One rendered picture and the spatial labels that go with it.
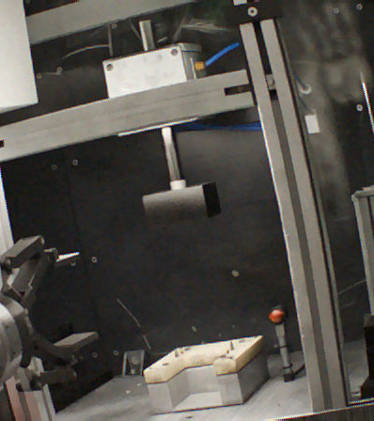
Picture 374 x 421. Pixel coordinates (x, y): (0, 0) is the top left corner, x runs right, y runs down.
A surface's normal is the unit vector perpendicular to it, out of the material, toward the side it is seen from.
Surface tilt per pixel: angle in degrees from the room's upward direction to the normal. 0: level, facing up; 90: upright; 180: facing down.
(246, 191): 90
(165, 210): 90
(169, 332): 90
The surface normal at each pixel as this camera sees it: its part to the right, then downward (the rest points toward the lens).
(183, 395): 0.93, -0.17
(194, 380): -0.31, 0.11
